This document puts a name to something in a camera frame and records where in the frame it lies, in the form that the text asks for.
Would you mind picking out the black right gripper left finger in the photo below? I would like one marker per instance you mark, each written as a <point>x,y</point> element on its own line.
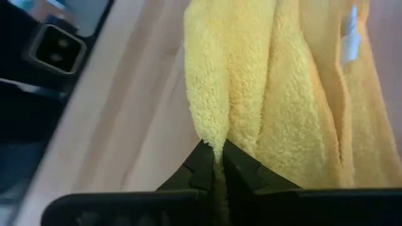
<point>198,171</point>

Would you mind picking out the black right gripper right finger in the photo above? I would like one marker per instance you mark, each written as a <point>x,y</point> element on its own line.
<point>245,175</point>

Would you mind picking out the yellow microfiber towel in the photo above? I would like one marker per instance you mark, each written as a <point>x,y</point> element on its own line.
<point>282,94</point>

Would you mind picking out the black aluminium table frame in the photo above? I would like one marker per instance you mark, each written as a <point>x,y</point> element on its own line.
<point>37,78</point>

